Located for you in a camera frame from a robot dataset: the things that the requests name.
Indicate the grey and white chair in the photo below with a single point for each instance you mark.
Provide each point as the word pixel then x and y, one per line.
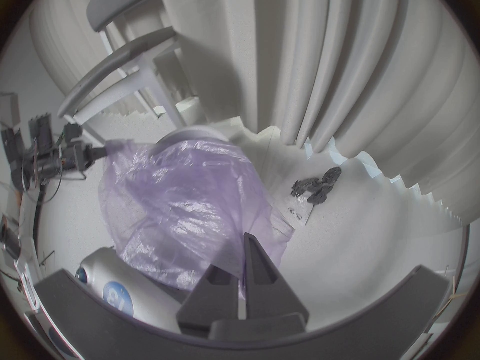
pixel 112 60

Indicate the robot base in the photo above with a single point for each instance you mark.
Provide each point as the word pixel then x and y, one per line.
pixel 142 291

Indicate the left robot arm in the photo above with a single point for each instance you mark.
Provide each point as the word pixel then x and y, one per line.
pixel 41 133

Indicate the white trash bin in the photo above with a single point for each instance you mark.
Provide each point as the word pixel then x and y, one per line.
pixel 195 131

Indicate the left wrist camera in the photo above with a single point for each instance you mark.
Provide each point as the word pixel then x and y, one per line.
pixel 72 131

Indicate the purple plastic bag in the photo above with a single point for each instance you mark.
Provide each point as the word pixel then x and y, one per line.
pixel 180 201

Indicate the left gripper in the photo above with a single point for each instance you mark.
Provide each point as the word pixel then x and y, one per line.
pixel 82 156

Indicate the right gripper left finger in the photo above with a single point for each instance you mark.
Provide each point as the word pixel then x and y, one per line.
pixel 210 302

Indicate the white printed wrapper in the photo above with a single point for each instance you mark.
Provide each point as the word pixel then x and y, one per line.
pixel 300 210

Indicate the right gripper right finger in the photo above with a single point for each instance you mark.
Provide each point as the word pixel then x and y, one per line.
pixel 270 294

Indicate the black plastic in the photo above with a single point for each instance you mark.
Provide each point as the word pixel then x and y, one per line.
pixel 322 193

